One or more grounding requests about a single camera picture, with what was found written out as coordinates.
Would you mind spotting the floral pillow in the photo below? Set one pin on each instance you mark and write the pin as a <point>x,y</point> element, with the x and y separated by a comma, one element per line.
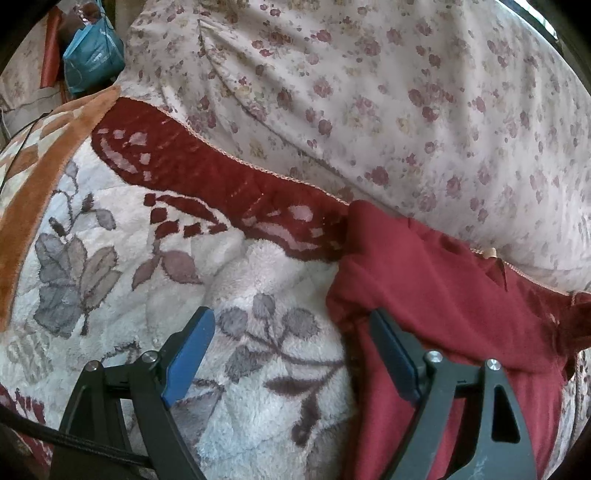
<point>23,83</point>

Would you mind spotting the dark red garment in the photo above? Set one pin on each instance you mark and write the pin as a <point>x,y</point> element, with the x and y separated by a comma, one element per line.
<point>438,295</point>

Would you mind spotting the red wooden board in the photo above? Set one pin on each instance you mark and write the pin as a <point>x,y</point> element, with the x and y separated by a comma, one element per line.
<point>50,50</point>

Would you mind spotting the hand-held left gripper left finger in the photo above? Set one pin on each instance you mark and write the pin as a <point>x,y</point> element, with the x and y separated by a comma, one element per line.
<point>189,357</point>

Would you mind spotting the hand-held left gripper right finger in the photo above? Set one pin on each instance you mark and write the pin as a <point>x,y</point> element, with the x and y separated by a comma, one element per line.
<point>397,362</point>

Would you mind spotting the printed fleece blanket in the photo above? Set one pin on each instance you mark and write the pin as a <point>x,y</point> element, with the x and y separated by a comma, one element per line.
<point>138,258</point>

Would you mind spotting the floral quilt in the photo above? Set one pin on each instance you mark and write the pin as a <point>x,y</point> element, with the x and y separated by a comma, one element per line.
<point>369,92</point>

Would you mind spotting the blue plastic bag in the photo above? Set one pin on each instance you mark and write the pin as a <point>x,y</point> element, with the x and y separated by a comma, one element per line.
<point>92,50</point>

